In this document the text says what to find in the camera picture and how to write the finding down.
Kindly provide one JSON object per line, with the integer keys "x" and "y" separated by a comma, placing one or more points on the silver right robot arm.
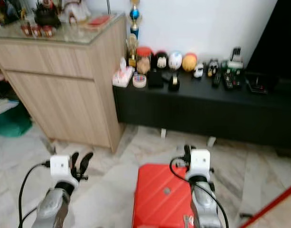
{"x": 207, "y": 206}

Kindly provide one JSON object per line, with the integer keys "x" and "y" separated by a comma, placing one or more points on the black TV console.
{"x": 202, "y": 114}

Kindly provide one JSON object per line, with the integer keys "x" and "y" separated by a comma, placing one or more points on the red plastic stool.
{"x": 164, "y": 209}

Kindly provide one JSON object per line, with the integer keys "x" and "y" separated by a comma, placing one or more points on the light wooden cabinet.
{"x": 60, "y": 95}

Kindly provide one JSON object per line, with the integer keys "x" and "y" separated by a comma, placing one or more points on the black tape dispenser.
{"x": 174, "y": 84}

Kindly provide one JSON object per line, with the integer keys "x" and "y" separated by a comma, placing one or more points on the green bag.
{"x": 12, "y": 127}

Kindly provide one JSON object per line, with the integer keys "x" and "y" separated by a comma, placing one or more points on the slim black remote control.
{"x": 216, "y": 77}

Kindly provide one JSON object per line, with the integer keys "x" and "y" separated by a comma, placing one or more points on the small black box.
{"x": 155, "y": 79}

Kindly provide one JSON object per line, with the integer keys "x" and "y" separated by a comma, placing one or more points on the white toy car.
{"x": 198, "y": 71}

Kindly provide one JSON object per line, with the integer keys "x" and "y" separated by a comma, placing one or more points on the wide black remote control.
{"x": 232, "y": 80}

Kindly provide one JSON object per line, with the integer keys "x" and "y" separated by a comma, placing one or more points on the clear tape roll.
{"x": 139, "y": 80}

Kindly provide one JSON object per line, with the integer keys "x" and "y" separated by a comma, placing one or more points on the orange round toy head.
{"x": 189, "y": 62}

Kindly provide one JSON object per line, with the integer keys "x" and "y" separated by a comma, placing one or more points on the stack of papers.
{"x": 3, "y": 105}

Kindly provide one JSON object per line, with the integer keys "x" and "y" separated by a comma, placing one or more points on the white round toy head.
{"x": 175, "y": 60}

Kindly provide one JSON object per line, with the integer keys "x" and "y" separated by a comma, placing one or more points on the pink white tissue pack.
{"x": 122, "y": 77}

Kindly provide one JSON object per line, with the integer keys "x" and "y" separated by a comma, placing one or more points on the black-haired doll head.
{"x": 160, "y": 61}

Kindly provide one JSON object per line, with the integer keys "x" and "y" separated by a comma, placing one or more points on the jar with red lid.
{"x": 143, "y": 64}

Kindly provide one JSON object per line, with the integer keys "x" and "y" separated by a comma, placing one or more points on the white black desk gadget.
{"x": 235, "y": 62}

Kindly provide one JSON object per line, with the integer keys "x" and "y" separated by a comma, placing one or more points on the small gold trophy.
{"x": 132, "y": 46}

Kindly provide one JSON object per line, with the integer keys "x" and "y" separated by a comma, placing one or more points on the black ornament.
{"x": 48, "y": 18}

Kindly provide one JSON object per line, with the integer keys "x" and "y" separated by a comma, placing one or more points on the tall blue gold trophy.
{"x": 134, "y": 15}

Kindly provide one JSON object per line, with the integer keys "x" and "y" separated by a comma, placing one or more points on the white figurine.
{"x": 76, "y": 10}

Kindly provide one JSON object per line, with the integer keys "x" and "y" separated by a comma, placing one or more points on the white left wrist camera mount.
{"x": 60, "y": 166}

